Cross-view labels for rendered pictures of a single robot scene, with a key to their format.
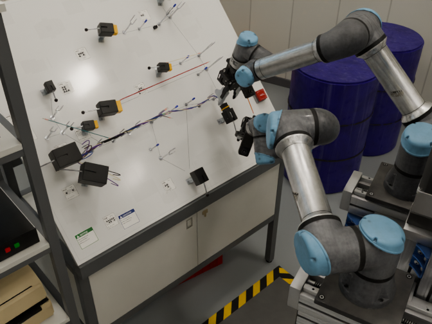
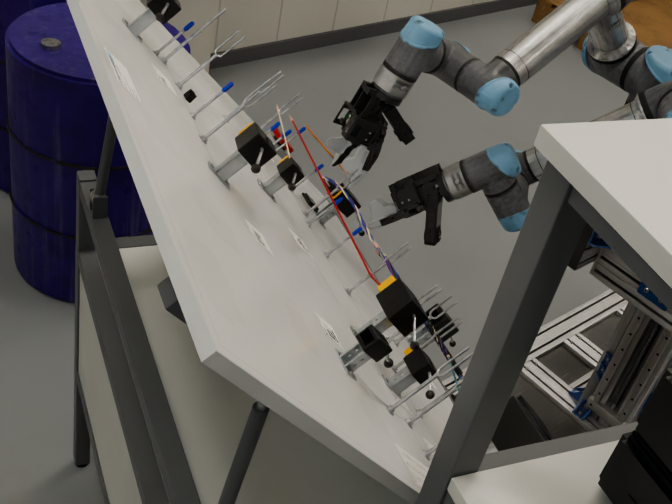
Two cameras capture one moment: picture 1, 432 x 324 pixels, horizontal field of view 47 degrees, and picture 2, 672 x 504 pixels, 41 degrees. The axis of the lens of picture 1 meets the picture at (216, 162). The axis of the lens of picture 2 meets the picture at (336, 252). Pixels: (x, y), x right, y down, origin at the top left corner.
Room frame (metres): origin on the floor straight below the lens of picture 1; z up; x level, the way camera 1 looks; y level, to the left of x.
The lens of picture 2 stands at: (1.53, 1.51, 2.17)
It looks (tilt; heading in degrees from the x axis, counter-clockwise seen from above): 37 degrees down; 283
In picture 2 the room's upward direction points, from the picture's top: 13 degrees clockwise
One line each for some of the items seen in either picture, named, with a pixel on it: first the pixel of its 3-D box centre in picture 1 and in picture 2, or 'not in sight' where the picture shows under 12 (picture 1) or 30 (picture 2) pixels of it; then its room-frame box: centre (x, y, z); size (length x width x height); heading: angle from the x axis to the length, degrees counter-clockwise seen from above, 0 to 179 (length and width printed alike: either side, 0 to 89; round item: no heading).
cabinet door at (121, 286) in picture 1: (148, 265); not in sight; (1.45, 0.29, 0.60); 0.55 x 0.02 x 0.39; 132
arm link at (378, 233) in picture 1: (376, 244); not in sight; (0.89, -0.41, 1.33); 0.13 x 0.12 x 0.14; 99
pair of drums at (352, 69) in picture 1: (350, 103); (74, 108); (3.15, -0.97, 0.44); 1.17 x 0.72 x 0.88; 151
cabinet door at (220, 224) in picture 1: (239, 209); not in sight; (1.82, -0.12, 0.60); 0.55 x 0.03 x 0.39; 132
